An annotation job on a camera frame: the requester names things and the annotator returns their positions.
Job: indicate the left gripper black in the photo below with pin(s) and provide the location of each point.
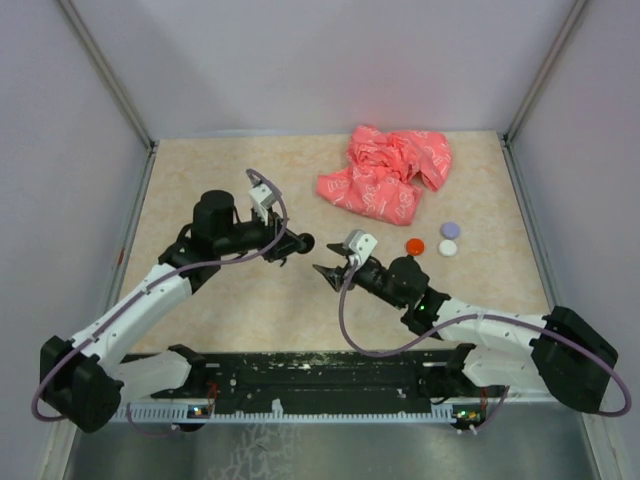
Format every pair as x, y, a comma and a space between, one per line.
280, 248

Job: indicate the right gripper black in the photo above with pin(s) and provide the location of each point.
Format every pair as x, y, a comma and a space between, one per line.
335, 275

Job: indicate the black earbud charging case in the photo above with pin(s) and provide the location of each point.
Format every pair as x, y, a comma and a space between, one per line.
307, 243

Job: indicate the orange earbud charging case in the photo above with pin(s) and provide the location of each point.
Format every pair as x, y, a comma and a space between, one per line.
415, 247

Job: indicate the white earbud charging case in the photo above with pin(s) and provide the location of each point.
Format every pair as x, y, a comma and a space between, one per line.
447, 248

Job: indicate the purple earbud charging case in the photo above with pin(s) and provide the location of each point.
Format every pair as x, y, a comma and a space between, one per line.
450, 230

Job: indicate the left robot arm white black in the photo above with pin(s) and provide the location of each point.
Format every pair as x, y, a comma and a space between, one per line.
86, 378

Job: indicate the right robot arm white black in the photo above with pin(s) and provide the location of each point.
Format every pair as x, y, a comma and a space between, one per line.
559, 353

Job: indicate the crumpled pink printed cloth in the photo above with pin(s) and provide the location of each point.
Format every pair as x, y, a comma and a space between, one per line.
387, 173

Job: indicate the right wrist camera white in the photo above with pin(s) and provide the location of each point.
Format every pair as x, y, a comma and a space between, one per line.
360, 246

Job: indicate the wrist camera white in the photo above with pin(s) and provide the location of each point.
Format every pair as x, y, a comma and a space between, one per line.
262, 200
360, 246

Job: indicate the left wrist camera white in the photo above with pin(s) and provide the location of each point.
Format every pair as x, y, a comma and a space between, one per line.
262, 200

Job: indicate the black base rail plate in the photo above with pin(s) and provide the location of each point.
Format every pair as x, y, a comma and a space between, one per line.
320, 383

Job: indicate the right aluminium frame post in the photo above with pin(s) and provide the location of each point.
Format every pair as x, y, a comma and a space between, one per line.
559, 45

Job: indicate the aluminium frame post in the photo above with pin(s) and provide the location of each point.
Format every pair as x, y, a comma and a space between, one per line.
559, 45
105, 72

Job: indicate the left aluminium frame post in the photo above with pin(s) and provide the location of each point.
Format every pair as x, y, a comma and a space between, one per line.
105, 72

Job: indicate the white slotted cable duct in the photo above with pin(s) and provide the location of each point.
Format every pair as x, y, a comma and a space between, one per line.
185, 413

